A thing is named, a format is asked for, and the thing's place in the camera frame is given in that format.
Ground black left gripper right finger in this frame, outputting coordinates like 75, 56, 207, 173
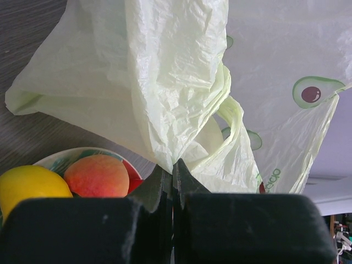
172, 160, 337, 263

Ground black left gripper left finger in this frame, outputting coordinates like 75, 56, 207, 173
1, 166, 172, 263

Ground light green plastic bag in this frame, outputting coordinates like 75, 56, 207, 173
5, 1, 351, 193

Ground orange peach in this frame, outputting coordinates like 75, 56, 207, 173
64, 155, 129, 197

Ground red patterned plate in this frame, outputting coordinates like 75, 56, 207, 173
35, 147, 143, 197

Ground yellow lemon mango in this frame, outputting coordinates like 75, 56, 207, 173
1, 165, 73, 222

